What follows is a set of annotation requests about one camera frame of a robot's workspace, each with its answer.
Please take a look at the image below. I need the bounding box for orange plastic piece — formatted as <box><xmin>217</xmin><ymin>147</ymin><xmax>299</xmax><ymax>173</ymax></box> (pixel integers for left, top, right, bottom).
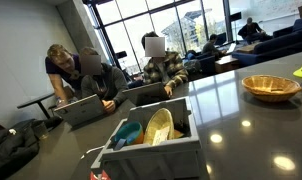
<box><xmin>173</xmin><ymin>129</ymin><xmax>185</xmax><ymax>139</ymax></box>

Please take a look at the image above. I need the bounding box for yellow plate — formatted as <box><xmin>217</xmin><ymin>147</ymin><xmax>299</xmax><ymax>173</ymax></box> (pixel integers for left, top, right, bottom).
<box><xmin>142</xmin><ymin>107</ymin><xmax>175</xmax><ymax>146</ymax></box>

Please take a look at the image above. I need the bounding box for person in plaid shirt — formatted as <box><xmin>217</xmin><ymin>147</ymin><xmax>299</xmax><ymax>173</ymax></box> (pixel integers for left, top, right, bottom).
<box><xmin>140</xmin><ymin>31</ymin><xmax>189</xmax><ymax>98</ymax></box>

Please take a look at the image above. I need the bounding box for person in grey hoodie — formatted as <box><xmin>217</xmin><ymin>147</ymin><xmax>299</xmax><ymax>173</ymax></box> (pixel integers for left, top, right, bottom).
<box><xmin>78</xmin><ymin>46</ymin><xmax>129</xmax><ymax>114</ymax></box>

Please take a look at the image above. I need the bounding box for white paper tag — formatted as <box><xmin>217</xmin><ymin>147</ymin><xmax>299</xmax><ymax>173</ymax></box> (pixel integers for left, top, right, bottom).
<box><xmin>151</xmin><ymin>125</ymin><xmax>171</xmax><ymax>147</ymax></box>

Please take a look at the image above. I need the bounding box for grey backpack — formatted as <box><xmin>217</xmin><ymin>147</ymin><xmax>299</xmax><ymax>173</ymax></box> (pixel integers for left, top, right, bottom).
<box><xmin>183</xmin><ymin>58</ymin><xmax>202</xmax><ymax>75</ymax></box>

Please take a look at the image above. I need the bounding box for teal plastic bowl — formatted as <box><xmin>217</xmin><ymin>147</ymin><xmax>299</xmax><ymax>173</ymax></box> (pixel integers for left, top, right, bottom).
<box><xmin>113</xmin><ymin>120</ymin><xmax>145</xmax><ymax>147</ymax></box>

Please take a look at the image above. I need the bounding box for blue armchair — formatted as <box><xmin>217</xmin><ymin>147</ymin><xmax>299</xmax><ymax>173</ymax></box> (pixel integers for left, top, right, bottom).
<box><xmin>187</xmin><ymin>49</ymin><xmax>217</xmax><ymax>77</ymax></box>

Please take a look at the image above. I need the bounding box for grey plastic storage bin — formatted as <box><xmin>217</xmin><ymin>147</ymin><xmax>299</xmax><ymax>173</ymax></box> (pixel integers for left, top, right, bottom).
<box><xmin>90</xmin><ymin>96</ymin><xmax>207</xmax><ymax>180</ymax></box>

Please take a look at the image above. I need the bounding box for seated person in dark jacket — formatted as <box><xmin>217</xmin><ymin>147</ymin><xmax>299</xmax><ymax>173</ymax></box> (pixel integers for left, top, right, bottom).
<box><xmin>201</xmin><ymin>33</ymin><xmax>226</xmax><ymax>56</ymax></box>

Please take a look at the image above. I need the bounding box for grey laptop with logo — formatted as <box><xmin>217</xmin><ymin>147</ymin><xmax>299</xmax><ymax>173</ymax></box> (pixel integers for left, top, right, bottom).
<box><xmin>53</xmin><ymin>93</ymin><xmax>106</xmax><ymax>127</ymax></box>

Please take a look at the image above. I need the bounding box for wooden coffee table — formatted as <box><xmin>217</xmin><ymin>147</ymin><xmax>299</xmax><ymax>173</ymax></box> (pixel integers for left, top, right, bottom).
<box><xmin>214</xmin><ymin>54</ymin><xmax>240</xmax><ymax>74</ymax></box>

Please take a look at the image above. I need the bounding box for open white laptop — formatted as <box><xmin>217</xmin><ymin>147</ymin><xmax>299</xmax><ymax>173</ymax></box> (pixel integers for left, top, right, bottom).
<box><xmin>226</xmin><ymin>42</ymin><xmax>237</xmax><ymax>54</ymax></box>

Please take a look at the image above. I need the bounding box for person in purple shirt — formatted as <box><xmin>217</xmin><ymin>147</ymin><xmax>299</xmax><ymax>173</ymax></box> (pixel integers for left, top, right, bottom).
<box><xmin>44</xmin><ymin>43</ymin><xmax>83</xmax><ymax>108</ymax></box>

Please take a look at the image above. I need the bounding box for red and white packet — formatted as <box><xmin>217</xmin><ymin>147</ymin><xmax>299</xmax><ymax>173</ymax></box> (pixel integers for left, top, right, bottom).
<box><xmin>89</xmin><ymin>169</ymin><xmax>111</xmax><ymax>180</ymax></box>

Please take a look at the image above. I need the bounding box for low wooden table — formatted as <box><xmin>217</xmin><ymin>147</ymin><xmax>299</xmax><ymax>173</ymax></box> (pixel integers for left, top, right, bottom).
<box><xmin>235</xmin><ymin>41</ymin><xmax>262</xmax><ymax>54</ymax></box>

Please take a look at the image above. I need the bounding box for distant seated person in black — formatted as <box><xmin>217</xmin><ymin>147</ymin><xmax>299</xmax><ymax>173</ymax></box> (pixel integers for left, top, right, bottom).
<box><xmin>237</xmin><ymin>16</ymin><xmax>267</xmax><ymax>43</ymax></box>

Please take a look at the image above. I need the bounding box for clear drinking glass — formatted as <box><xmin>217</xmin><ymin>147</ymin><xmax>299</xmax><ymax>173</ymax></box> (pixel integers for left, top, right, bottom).
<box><xmin>32</xmin><ymin>120</ymin><xmax>50</xmax><ymax>140</ymax></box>

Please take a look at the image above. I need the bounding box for small black side table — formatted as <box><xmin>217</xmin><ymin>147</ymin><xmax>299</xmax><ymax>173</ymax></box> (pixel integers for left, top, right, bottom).
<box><xmin>16</xmin><ymin>92</ymin><xmax>56</xmax><ymax>119</ymax></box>

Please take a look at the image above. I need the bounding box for round wicker basket bowl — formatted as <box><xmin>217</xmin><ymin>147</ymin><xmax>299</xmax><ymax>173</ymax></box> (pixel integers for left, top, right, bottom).
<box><xmin>241</xmin><ymin>74</ymin><xmax>302</xmax><ymax>103</ymax></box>

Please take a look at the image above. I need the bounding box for blue sofa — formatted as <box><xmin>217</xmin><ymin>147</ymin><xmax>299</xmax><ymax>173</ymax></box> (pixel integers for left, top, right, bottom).
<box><xmin>231</xmin><ymin>16</ymin><xmax>302</xmax><ymax>66</ymax></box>

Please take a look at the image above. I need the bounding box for black jacket bag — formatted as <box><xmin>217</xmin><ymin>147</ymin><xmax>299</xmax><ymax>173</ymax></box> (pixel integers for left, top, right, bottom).
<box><xmin>0</xmin><ymin>118</ymin><xmax>64</xmax><ymax>180</ymax></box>

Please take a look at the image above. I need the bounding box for large glass window wall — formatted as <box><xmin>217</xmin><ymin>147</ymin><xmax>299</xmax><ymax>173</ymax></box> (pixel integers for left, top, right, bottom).
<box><xmin>82</xmin><ymin>0</ymin><xmax>233</xmax><ymax>76</ymax></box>

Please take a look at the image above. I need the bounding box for white cable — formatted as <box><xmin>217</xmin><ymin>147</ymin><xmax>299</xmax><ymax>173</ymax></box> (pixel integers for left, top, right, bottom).
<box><xmin>80</xmin><ymin>145</ymin><xmax>105</xmax><ymax>160</ymax></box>

